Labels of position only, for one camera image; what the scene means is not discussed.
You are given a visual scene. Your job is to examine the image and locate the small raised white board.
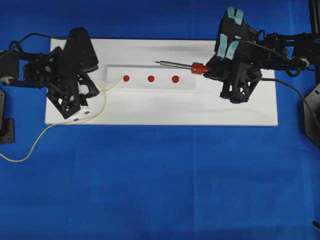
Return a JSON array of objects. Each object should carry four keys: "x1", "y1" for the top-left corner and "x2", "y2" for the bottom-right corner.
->
[{"x1": 105, "y1": 64, "x2": 196, "y2": 92}]

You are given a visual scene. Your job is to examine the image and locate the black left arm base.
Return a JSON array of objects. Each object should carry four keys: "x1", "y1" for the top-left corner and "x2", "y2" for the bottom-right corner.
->
[{"x1": 0, "y1": 90, "x2": 15, "y2": 144}]

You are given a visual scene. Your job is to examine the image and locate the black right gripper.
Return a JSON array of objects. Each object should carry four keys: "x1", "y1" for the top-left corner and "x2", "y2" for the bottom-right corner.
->
[{"x1": 203, "y1": 7, "x2": 262, "y2": 104}]

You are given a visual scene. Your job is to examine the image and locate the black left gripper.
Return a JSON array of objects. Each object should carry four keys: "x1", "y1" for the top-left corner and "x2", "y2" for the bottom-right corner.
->
[{"x1": 46, "y1": 27, "x2": 100, "y2": 120}]

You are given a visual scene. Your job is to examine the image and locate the right red dot mark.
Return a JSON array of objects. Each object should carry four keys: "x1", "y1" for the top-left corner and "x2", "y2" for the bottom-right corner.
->
[{"x1": 171, "y1": 75, "x2": 180, "y2": 83}]

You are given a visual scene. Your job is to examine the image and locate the large white foam board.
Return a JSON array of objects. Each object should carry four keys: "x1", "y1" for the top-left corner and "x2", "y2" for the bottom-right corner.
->
[{"x1": 44, "y1": 37, "x2": 279, "y2": 127}]

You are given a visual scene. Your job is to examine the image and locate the black soldering iron cable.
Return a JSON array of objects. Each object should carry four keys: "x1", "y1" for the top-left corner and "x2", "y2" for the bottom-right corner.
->
[{"x1": 259, "y1": 77, "x2": 320, "y2": 141}]

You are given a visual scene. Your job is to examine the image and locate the middle red dot mark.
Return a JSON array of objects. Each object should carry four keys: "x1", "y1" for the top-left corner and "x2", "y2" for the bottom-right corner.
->
[{"x1": 147, "y1": 75, "x2": 155, "y2": 83}]

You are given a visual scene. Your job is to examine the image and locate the yellow solder wire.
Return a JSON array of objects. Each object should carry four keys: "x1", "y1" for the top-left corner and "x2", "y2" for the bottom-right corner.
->
[{"x1": 0, "y1": 76, "x2": 124, "y2": 163}]

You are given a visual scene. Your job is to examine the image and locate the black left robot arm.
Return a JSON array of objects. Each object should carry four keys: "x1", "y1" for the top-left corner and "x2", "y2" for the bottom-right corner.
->
[{"x1": 0, "y1": 27, "x2": 100, "y2": 119}]

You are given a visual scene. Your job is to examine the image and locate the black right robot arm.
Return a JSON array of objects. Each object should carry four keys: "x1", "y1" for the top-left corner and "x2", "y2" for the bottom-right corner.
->
[{"x1": 202, "y1": 0, "x2": 320, "y2": 104}]

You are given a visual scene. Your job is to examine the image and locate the red dot mark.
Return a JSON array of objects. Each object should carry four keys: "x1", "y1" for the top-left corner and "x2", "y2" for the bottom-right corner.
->
[
  {"x1": 122, "y1": 75, "x2": 130, "y2": 82},
  {"x1": 147, "y1": 75, "x2": 155, "y2": 83},
  {"x1": 171, "y1": 75, "x2": 180, "y2": 83}
]

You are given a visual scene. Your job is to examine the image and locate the left red dot mark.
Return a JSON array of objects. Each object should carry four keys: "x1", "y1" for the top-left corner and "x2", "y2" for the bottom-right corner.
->
[{"x1": 122, "y1": 75, "x2": 130, "y2": 82}]

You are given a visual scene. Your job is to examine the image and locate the red handled soldering iron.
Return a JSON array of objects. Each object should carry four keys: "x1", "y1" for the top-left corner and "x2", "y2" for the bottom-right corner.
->
[{"x1": 155, "y1": 60, "x2": 212, "y2": 75}]

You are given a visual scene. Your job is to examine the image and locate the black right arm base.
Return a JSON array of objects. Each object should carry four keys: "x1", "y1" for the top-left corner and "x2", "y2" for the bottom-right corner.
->
[{"x1": 303, "y1": 84, "x2": 320, "y2": 148}]

